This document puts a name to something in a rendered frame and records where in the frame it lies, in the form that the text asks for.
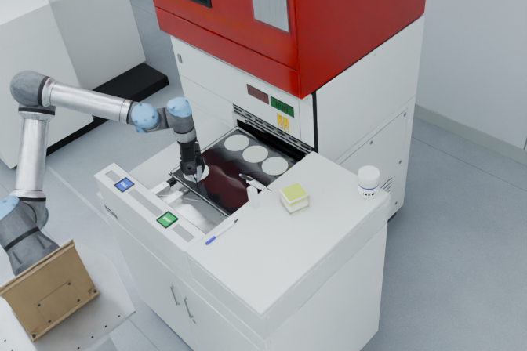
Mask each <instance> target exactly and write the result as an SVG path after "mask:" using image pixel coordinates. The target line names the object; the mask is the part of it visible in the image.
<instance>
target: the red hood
mask: <svg viewBox="0 0 527 351"><path fill-rule="evenodd" d="M153 3H154V9H155V12H156V16H157V19H158V25H159V28H160V30H161V31H164V32H165V33H167V34H170V35H172V36H173V37H175V38H178V39H180V40H182V41H184V42H186V43H188V44H190V45H193V46H194V47H196V48H198V49H200V50H202V51H204V52H207V53H208V54H210V55H212V56H215V57H216V58H218V59H220V60H222V61H224V62H226V63H229V64H230V65H232V66H234V67H237V68H238V69H240V70H242V71H244V72H246V73H248V74H251V75H253V76H255V77H257V78H259V79H261V80H263V81H265V82H267V83H269V84H271V85H273V86H275V87H277V88H279V89H281V90H283V91H285V92H287V93H289V94H291V95H293V96H295V97H297V98H299V99H301V100H302V99H303V98H305V97H306V96H308V95H309V94H311V93H312V92H313V91H314V90H316V89H318V88H319V87H320V86H322V85H324V84H325V83H326V82H327V81H329V80H330V79H332V78H333V77H335V76H336V75H338V74H339V73H340V72H341V71H343V70H345V69H346V68H347V67H349V66H350V65H351V64H353V63H354V62H356V61H357V60H359V59H360V58H362V57H363V56H364V55H365V54H367V53H368V52H370V51H371V50H373V49H374V48H376V47H377V46H378V45H380V44H381V43H383V42H384V41H386V40H387V39H388V38H390V37H391V36H392V35H394V34H396V33H397V32H398V31H400V30H401V29H402V28H404V27H405V26H407V25H408V24H410V23H411V22H413V21H414V20H415V19H417V18H418V17H419V16H421V15H423V14H424V10H425V3H426V0H153Z"/></svg>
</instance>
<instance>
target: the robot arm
mask: <svg viewBox="0 0 527 351"><path fill-rule="evenodd" d="M9 88H10V92H11V95H12V97H13V98H14V99H15V101H17V102H18V103H19V107H18V114H19V115H20V116H21V117H22V125H21V133H20V147H19V155H18V162H17V170H16V184H15V190H14V191H13V192H12V193H10V194H9V196H8V197H6V198H4V199H3V200H1V201H0V245H1V246H2V248H3V249H4V250H5V252H6V254H7V255H8V256H9V261H10V265H11V267H12V271H13V274H14V276H15V277H16V276H17V275H19V274H20V273H22V272H23V271H25V270H26V269H28V268H29V267H31V266H33V265H34V264H35V263H37V262H38V261H40V260H41V259H43V258H45V257H46V256H47V255H49V254H50V253H52V252H53V251H55V250H57V249H58V248H59V247H60V246H59V245H58V244H57V243H56V242H54V241H53V240H51V239H50V238H49V237H47V236H46V235H45V234H43V233H42V232H41V230H42V229H43V228H44V227H45V225H46V223H47V222H48V219H49V211H48V208H47V207H46V206H45V204H46V195H45V194H44V193H43V192H42V188H43V179H44V171H45V157H46V149H47V142H48V134H49V122H50V121H51V120H52V119H53V118H54V117H55V112H56V107H62V108H65V109H68V110H74V111H77V112H82V113H85V114H91V115H94V116H97V117H101V118H106V119H110V120H113V121H119V122H122V123H126V124H129V125H135V128H136V131H137V132H138V133H149V132H155V131H159V130H164V129H168V128H173V134H175V137H176V141H177V143H178V144H179V145H180V156H181V157H180V160H181V161H180V169H181V171H182V173H183V174H184V175H185V176H187V177H188V178H189V179H190V180H192V181H193V182H195V183H198V182H199V181H200V179H201V177H202V174H203V172H204V170H205V161H204V158H203V157H201V149H200V145H199V141H198V140H197V136H196V135H197V132H196V129H195V126H194V120H193V117H192V110H191V107H190V104H189V102H188V100H187V99H185V98H183V97H176V98H174V99H173V100H170V101H169V102H168V103H167V107H162V108H157V109H155V108H154V107H153V106H152V105H150V104H149V103H138V102H134V101H132V100H126V99H123V98H119V97H116V96H110V95H107V94H103V93H100V92H94V91H91V90H88V89H82V88H79V87H76V86H73V85H67V84H64V83H60V82H57V81H55V79H54V78H52V77H49V76H45V75H43V74H39V73H38V72H36V71H21V72H19V73H17V74H16V75H15V76H14V77H13V79H12V80H11V82H10V87H9ZM196 142H198V143H196ZM195 174H196V178H195V177H194V175H195Z"/></svg>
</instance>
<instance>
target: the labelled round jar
mask: <svg viewBox="0 0 527 351"><path fill-rule="evenodd" d="M379 181H380V171H379V170H378V169H377V168H376V167H373V166H370V165H367V166H363V167H361V168H360V169H359V170H358V195H359V196H360V197H361V198H364V199H368V200H369V199H373V198H375V197H376V196H377V195H378V192H379Z"/></svg>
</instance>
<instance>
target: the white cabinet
mask: <svg viewBox="0 0 527 351"><path fill-rule="evenodd" d="M98 198H99V201H100V203H101V206H102V208H103V210H104V213H105V215H106V217H107V221H108V222H109V224H110V227H111V229H112V232H113V234H114V237H115V239H116V241H117V243H118V246H119V248H120V250H121V252H122V255H123V257H124V260H125V263H126V265H127V266H128V269H129V272H130V274H131V276H132V278H133V281H134V283H135V285H136V288H137V291H138V292H139V294H140V297H141V298H142V299H143V300H144V301H145V302H146V303H147V304H148V305H149V306H150V307H151V308H152V309H153V310H154V311H155V312H156V313H157V314H158V315H159V316H160V317H161V318H162V319H163V320H164V321H165V322H166V323H167V324H168V325H169V326H170V327H171V328H172V329H173V330H174V331H175V332H176V333H177V334H178V335H179V336H180V337H181V338H182V339H183V340H184V341H185V342H186V343H187V344H188V345H189V346H190V347H191V348H192V349H193V350H194V351H360V350H361V349H362V348H363V347H364V346H365V344H366V343H367V342H368V341H369V340H370V339H371V338H372V337H373V336H374V335H375V333H377V332H378V326H379V317H380V300H381V291H382V282H383V265H384V256H385V247H386V238H387V222H386V223H385V224H384V225H383V226H382V227H381V228H380V229H379V230H378V231H377V232H376V233H375V234H374V235H373V236H372V237H371V238H370V239H369V240H368V241H367V242H366V243H365V244H363V245H362V246H361V247H360V248H359V249H358V250H357V251H356V252H355V253H354V254H353V255H352V256H351V257H350V258H349V259H348V260H347V261H346V262H345V263H344V264H343V265H342V266H341V267H340V268H339V269H338V270H337V271H336V272H335V273H334V274H333V275H332V276H331V277H330V278H329V279H328V280H327V281H326V282H325V283H324V284H323V285H322V286H321V287H320V288H319V289H318V290H317V291H316V292H315V293H314V294H313V295H312V296H311V297H310V298H309V299H308V300H307V301H306V302H305V303H304V304H303V305H302V306H301V307H300V308H299V309H298V310H297V311H296V312H294V313H293V314H292V315H291V316H290V317H289V318H288V319H287V320H286V321H285V322H284V323H283V324H282V325H281V326H280V327H279V328H278V329H277V330H276V331H275V332H274V333H273V334H272V335H271V336H270V337H269V338H268V339H267V340H263V339H262V338H261V337H260V336H259V335H258V334H257V333H256V332H255V331H254V330H252V329H251V328H250V327H249V326H248V325H247V324H245V323H244V322H243V321H242V320H241V319H239V318H238V317H237V316H236V315H235V314H234V313H232V312H231V311H230V310H229V309H228V308H227V307H226V306H225V305H224V304H223V303H222V302H220V301H219V300H218V299H217V298H216V297H214V296H213V295H212V294H211V293H210V292H209V291H207V290H206V289H205V288H204V287H203V286H201V285H200V284H199V283H198V282H197V281H196V280H195V279H194V278H191V277H190V276H189V275H188V274H186V273H185V272H184V271H183V270H182V269H181V268H180V267H179V266H178V265H177V264H176V263H174V262H173V261H172V260H171V259H170V258H168V257H167V256H166V255H165V254H164V253H163V252H161V251H160V250H159V249H158V248H157V247H156V246H154V245H153V244H152V243H151V242H150V241H149V240H148V239H147V238H146V237H145V236H144V235H142V234H141V233H140V232H139V231H138V230H136V229H135V228H134V227H133V226H132V225H131V224H129V223H128V222H127V221H126V220H125V219H123V218H122V217H121V216H120V215H119V214H118V213H117V212H116V211H115V210H114V209H113V208H112V207H110V206H109V205H108V204H107V203H106V202H105V201H103V200H102V199H101V198H100V197H99V196H98Z"/></svg>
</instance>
